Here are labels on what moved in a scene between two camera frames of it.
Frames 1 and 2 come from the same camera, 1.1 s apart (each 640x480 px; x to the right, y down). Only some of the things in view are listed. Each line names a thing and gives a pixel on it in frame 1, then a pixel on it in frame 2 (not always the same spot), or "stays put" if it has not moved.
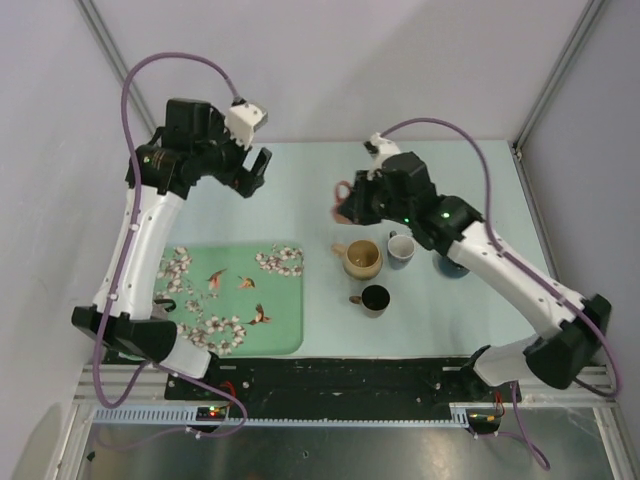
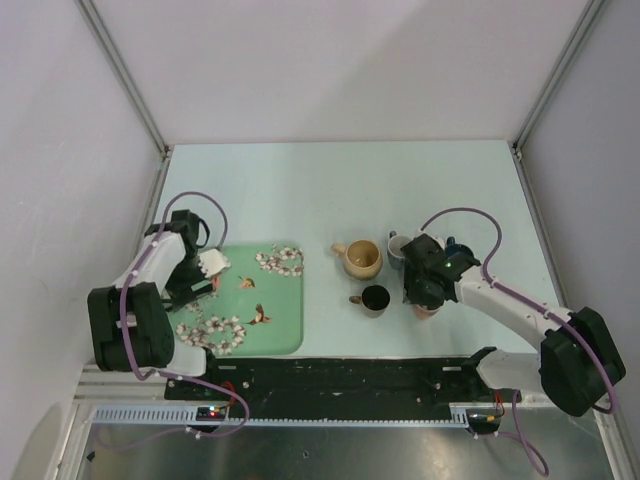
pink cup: [343, 191] -> [423, 313]
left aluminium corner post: [106, 43] stays put
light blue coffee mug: [401, 248] stays put
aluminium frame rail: [114, 378] stays put
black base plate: [335, 383] stays put
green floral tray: [236, 299] stays put
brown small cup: [375, 300] stays put
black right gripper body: [373, 200] -> [416, 289]
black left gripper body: [229, 160] -> [183, 276]
